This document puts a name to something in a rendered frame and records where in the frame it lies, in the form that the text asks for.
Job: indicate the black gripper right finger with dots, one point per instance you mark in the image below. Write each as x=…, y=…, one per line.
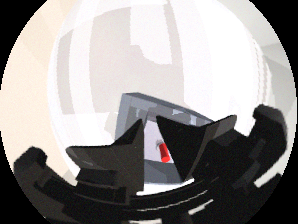
x=186, y=143

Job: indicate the white square plate with hole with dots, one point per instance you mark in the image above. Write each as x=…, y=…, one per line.
x=152, y=137

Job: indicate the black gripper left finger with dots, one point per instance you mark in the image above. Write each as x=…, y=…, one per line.
x=126, y=154

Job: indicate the red peg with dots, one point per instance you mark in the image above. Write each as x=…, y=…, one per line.
x=164, y=153

